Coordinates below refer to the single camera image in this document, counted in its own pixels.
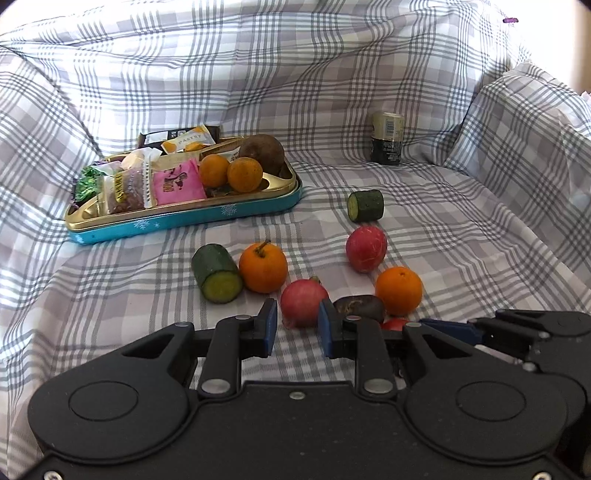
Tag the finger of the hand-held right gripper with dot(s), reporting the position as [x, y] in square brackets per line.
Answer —
[450, 328]
[540, 317]

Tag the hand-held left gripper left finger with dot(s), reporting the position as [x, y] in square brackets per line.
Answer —
[268, 328]

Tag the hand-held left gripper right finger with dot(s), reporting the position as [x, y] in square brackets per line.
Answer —
[328, 330]

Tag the red round fruit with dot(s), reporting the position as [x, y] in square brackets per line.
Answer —
[366, 249]
[302, 302]

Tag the dark brown fruit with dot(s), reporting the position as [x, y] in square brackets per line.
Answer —
[362, 307]

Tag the red tomato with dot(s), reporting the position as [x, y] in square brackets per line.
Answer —
[395, 324]

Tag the orange with stem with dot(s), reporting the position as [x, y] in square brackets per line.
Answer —
[263, 270]

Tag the orange without stem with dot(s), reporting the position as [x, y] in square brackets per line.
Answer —
[399, 290]

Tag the long cucumber piece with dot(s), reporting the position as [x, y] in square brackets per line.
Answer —
[214, 272]

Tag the short cucumber piece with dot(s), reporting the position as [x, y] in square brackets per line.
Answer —
[369, 205]

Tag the blue and gold tin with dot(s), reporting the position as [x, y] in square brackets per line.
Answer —
[194, 216]

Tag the small orange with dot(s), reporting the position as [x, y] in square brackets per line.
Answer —
[244, 175]
[212, 170]

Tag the pink snack packet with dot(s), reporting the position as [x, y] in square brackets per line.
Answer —
[178, 182]

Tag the brown round fruit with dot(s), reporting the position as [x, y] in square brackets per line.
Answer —
[263, 150]

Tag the beige snack packet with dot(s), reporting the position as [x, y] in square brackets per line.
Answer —
[217, 150]

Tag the grey plaid pillow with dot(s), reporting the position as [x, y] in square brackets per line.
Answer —
[517, 129]

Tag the clear packet of brown snack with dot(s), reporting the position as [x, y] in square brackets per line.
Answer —
[127, 191]

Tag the beige and black can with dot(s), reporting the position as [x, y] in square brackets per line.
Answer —
[388, 138]

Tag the orange and white pastry packet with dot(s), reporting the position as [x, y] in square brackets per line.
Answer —
[189, 138]

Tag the white crinkled wrapper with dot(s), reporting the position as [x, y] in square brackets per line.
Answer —
[138, 159]

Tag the dark chocolate wrapper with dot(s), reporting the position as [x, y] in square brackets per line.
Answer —
[154, 137]

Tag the green candy wrapper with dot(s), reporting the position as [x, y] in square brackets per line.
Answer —
[88, 184]

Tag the grey plaid bed sheet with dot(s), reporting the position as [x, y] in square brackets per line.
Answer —
[323, 92]

